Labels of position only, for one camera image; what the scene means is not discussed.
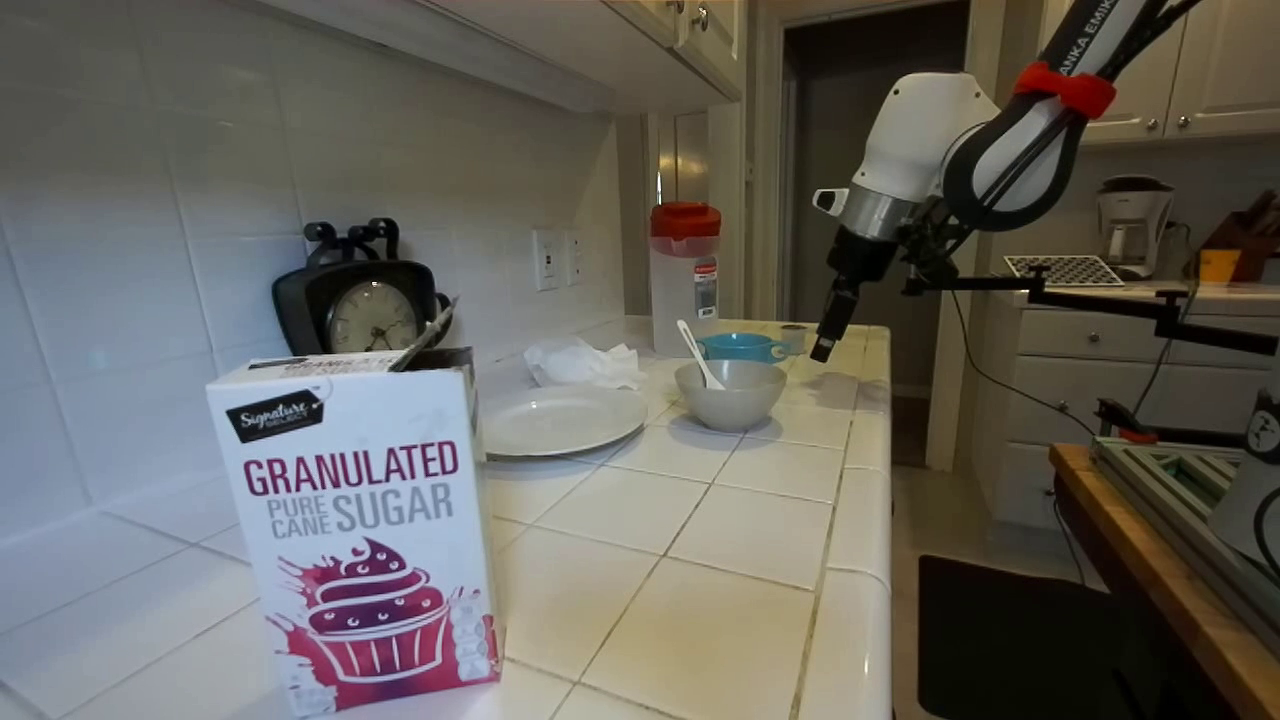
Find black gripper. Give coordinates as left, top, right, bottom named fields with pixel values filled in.
left=810, top=229, right=902, bottom=370

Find blue cup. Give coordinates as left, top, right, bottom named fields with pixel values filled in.
left=695, top=328, right=792, bottom=370

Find beige ceramic bowl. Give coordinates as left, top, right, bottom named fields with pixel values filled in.
left=674, top=356, right=792, bottom=435

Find granulated sugar box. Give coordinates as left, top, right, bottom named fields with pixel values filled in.
left=206, top=301, right=506, bottom=720

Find white plastic spoon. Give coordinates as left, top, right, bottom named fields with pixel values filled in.
left=674, top=318, right=732, bottom=396

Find clear pitcher with red lid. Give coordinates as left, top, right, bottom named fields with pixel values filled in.
left=650, top=200, right=724, bottom=360

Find white lower cabinets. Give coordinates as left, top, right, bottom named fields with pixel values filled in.
left=963, top=284, right=1280, bottom=536

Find crumpled white plastic bag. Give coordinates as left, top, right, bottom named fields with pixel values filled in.
left=520, top=338, right=650, bottom=392

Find white coffee maker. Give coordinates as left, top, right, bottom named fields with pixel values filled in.
left=1094, top=176, right=1179, bottom=281

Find black floor mat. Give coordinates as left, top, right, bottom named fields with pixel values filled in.
left=916, top=551, right=1141, bottom=720

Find black clamp bar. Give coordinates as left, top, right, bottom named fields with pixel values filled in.
left=1094, top=396, right=1261, bottom=454

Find grey equipment box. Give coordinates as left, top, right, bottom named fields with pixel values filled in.
left=1089, top=434, right=1280, bottom=633

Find white upper cabinets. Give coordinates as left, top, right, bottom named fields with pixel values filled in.
left=266, top=0, right=754, bottom=117

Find wooden table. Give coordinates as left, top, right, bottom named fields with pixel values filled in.
left=1049, top=442, right=1280, bottom=720

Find wooden knife block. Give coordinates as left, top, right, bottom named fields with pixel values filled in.
left=1194, top=190, right=1280, bottom=290

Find black cable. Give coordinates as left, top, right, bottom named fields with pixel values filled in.
left=940, top=284, right=1102, bottom=442

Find wire dish rack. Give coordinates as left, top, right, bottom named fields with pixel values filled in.
left=1000, top=248, right=1128, bottom=293

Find white wall outlet plate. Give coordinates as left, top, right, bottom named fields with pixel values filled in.
left=530, top=224, right=588, bottom=297

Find white corner wall cabinets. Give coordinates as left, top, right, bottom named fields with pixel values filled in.
left=1018, top=0, right=1280, bottom=148

